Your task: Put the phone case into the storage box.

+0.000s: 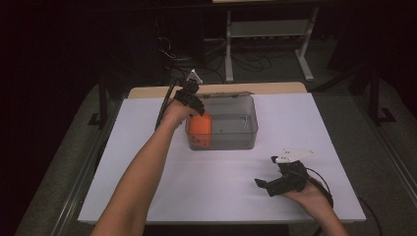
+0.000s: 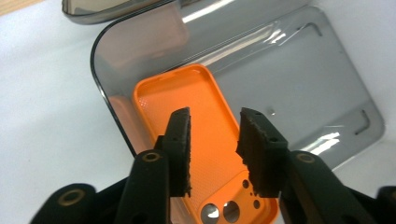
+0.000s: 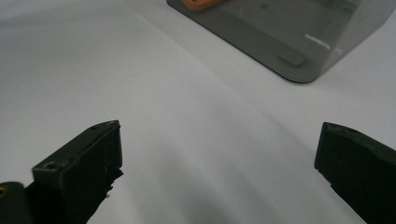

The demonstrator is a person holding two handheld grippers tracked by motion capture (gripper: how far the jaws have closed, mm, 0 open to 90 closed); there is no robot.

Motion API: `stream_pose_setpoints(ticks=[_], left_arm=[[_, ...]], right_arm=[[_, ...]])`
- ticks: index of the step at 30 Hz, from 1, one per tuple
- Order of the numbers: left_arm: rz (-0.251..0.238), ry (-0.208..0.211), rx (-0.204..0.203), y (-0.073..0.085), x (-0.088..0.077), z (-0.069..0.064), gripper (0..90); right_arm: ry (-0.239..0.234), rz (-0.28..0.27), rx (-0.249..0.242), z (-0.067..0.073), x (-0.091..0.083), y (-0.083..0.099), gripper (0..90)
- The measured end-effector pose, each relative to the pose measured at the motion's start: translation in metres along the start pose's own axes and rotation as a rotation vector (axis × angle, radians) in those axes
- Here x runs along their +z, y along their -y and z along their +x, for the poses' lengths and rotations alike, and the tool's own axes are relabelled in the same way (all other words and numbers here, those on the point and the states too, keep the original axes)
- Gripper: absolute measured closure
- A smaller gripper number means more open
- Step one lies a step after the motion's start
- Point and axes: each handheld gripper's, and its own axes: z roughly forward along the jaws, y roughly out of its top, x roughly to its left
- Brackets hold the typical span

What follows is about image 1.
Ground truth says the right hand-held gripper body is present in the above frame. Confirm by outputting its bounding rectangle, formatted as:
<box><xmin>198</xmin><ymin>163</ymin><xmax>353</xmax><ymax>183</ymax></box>
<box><xmin>267</xmin><ymin>147</ymin><xmax>316</xmax><ymax>198</ymax></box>

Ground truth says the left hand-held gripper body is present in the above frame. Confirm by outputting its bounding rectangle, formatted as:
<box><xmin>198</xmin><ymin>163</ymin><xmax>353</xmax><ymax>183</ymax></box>
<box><xmin>173</xmin><ymin>69</ymin><xmax>206</xmax><ymax>114</ymax></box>

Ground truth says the orange phone case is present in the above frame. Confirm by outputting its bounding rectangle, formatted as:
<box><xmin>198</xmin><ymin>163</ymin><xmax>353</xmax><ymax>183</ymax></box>
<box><xmin>189</xmin><ymin>112</ymin><xmax>213</xmax><ymax>137</ymax></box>

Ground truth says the clear grey plastic box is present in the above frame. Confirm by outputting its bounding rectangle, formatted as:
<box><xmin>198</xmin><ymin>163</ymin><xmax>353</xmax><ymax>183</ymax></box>
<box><xmin>185</xmin><ymin>91</ymin><xmax>260</xmax><ymax>151</ymax></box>

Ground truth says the person's left hand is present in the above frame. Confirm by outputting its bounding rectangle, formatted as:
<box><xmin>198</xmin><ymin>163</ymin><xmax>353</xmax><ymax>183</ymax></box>
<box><xmin>161</xmin><ymin>97</ymin><xmax>200</xmax><ymax>130</ymax></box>

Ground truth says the person's right hand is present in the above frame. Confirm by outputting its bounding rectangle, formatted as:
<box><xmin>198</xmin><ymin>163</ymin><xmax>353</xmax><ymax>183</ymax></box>
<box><xmin>283</xmin><ymin>178</ymin><xmax>330</xmax><ymax>217</ymax></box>

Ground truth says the black metal stand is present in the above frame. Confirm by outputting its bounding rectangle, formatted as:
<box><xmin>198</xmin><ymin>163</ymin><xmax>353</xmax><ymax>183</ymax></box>
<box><xmin>368</xmin><ymin>65</ymin><xmax>397</xmax><ymax>126</ymax></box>
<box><xmin>88</xmin><ymin>75</ymin><xmax>111</xmax><ymax>129</ymax></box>

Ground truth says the white metal stand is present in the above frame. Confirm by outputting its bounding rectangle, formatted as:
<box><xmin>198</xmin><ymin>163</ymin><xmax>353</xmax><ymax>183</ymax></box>
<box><xmin>224</xmin><ymin>6</ymin><xmax>321</xmax><ymax>83</ymax></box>

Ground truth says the left hand-held gripper cable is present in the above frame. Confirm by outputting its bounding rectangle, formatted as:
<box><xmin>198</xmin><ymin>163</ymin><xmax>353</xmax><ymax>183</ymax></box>
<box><xmin>154</xmin><ymin>78</ymin><xmax>180</xmax><ymax>132</ymax></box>

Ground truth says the hand-held gripper cable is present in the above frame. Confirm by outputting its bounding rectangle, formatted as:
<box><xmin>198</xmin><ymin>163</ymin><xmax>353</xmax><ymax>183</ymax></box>
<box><xmin>306</xmin><ymin>167</ymin><xmax>334</xmax><ymax>209</ymax></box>
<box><xmin>154</xmin><ymin>78</ymin><xmax>180</xmax><ymax>132</ymax></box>

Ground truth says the tangle of black floor cables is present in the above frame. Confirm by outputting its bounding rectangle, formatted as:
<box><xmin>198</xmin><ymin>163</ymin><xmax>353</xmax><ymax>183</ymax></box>
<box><xmin>156</xmin><ymin>35</ymin><xmax>273</xmax><ymax>87</ymax></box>

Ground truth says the right hand-held gripper cable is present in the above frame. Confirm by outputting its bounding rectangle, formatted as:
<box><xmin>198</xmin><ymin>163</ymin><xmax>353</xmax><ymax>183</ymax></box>
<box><xmin>306</xmin><ymin>167</ymin><xmax>334</xmax><ymax>209</ymax></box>

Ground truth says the black cable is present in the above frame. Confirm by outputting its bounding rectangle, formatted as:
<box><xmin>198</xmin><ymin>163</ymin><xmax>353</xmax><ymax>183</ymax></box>
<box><xmin>358</xmin><ymin>196</ymin><xmax>384</xmax><ymax>236</ymax></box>

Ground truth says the grey metal rail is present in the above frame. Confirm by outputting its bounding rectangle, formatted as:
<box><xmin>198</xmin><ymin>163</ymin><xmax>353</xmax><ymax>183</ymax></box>
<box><xmin>357</xmin><ymin>96</ymin><xmax>417</xmax><ymax>201</ymax></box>
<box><xmin>52</xmin><ymin>97</ymin><xmax>123</xmax><ymax>236</ymax></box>

